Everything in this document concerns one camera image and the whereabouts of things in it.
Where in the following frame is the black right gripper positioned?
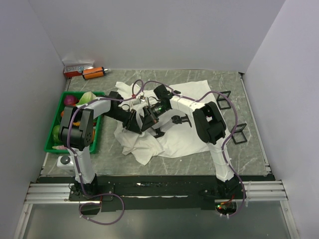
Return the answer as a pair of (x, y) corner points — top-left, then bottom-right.
(142, 103), (169, 132)

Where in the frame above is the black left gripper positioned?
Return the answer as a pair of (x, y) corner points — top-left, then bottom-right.
(104, 108), (142, 134)

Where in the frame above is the white garment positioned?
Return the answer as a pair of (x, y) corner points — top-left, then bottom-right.
(114, 80), (211, 165)

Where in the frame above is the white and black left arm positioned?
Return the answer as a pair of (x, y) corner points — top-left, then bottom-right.
(58, 91), (142, 200)

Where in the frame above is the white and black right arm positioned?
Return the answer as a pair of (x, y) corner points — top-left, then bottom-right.
(139, 84), (244, 199)

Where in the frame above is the green toy lettuce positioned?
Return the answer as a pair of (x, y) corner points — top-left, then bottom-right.
(76, 92), (97, 106)

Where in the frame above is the orange cylindrical tool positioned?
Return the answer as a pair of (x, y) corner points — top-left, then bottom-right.
(82, 67), (109, 80)

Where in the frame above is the purple toy onion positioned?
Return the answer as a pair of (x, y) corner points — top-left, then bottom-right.
(63, 95), (78, 106)

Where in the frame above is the red white carton box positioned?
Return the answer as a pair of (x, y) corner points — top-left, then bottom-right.
(63, 64), (94, 78)

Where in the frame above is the green plastic tray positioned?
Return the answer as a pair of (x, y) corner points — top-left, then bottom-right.
(44, 91), (102, 154)

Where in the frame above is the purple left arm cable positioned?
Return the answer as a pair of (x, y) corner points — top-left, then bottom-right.
(67, 79), (145, 226)

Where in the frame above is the black frame stand far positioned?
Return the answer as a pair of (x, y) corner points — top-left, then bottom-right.
(216, 91), (231, 110)

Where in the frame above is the black frame stand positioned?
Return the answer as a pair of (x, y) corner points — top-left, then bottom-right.
(216, 91), (231, 110)
(231, 123), (248, 145)

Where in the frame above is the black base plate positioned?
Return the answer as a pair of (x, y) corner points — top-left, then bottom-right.
(68, 175), (246, 212)

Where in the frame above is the black frame stand near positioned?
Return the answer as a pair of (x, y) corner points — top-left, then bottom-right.
(231, 123), (248, 145)

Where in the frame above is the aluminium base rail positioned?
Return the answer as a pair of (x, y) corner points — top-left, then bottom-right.
(24, 181), (288, 204)

